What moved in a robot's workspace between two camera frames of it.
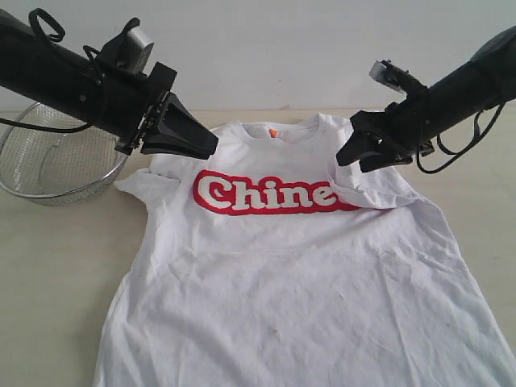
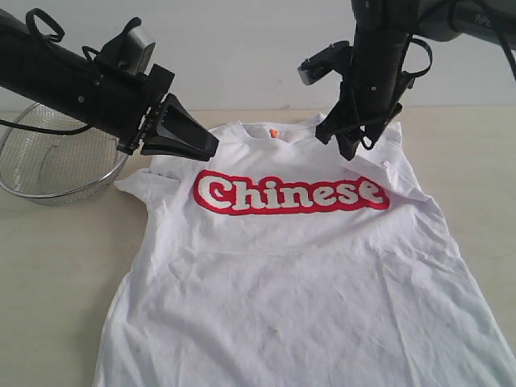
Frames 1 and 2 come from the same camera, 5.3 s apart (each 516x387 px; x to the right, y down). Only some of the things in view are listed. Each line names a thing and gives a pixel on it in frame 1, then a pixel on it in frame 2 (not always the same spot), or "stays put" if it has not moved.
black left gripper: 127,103 stays put
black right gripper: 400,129 to 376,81
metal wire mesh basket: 52,169 stays put
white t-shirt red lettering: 268,264 stays put
